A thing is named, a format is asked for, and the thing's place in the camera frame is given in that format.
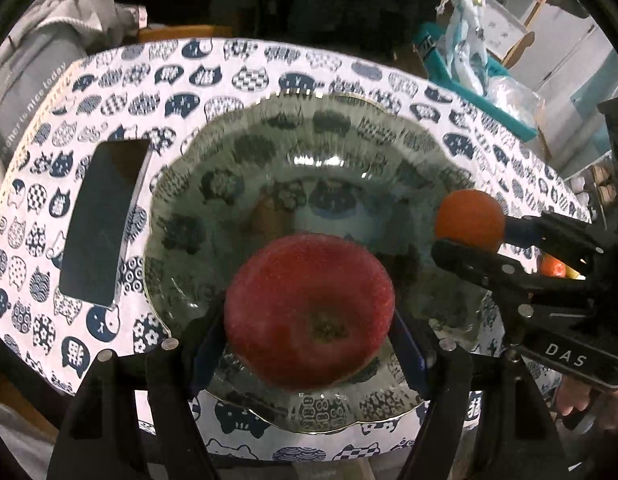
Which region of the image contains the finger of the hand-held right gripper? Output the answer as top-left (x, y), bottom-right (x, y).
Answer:
top-left (503, 211), bottom-right (606, 266)
top-left (431, 239), bottom-right (538, 309)

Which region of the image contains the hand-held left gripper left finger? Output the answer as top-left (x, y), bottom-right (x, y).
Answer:
top-left (46, 295), bottom-right (227, 480)

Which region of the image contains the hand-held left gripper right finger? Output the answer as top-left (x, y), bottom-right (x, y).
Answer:
top-left (389, 305), bottom-right (572, 480)

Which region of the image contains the large orange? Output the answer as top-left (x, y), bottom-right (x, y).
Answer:
top-left (540, 255), bottom-right (570, 280)

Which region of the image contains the small tangerine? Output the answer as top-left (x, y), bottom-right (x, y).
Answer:
top-left (434, 190), bottom-right (506, 253)

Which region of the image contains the red apple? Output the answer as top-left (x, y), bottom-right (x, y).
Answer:
top-left (224, 233), bottom-right (396, 391)

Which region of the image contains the scalloped glass plate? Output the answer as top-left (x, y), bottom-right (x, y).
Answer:
top-left (143, 92), bottom-right (502, 435)

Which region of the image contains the person's right hand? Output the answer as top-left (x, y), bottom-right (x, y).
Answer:
top-left (554, 374), bottom-right (615, 433)

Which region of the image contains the teal box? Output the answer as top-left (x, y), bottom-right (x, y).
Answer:
top-left (414, 22), bottom-right (540, 143)

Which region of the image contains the clear plastic bag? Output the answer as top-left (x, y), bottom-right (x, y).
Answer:
top-left (486, 77), bottom-right (546, 131)

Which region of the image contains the black smartphone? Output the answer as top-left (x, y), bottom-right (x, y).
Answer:
top-left (59, 138), bottom-right (154, 308)

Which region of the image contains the white printed plastic bag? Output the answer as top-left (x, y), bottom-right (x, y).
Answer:
top-left (435, 0), bottom-right (496, 96)

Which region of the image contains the wooden shelf unit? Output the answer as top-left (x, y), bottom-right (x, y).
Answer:
top-left (469, 0), bottom-right (560, 68)

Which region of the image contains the cat print tablecloth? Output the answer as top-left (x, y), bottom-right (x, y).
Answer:
top-left (0, 37), bottom-right (592, 463)

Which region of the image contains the grey printed tote bag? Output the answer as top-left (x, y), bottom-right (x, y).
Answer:
top-left (0, 35), bottom-right (87, 196)

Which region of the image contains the dark cloth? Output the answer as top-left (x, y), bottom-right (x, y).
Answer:
top-left (229, 0), bottom-right (440, 56)

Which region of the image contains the wooden chair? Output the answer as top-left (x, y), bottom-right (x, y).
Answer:
top-left (54, 0), bottom-right (226, 46)

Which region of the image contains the grey hoodie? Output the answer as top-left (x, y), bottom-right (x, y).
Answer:
top-left (9, 0), bottom-right (140, 63)

